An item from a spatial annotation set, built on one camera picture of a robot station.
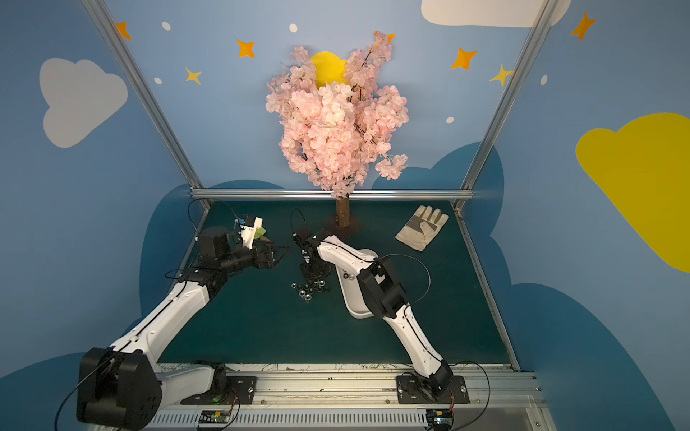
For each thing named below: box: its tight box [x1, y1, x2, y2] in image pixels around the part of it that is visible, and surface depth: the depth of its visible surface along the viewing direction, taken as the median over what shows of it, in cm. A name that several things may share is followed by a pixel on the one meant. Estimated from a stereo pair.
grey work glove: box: [395, 204, 450, 252], surface depth 117 cm
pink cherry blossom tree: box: [265, 30, 409, 238], surface depth 72 cm
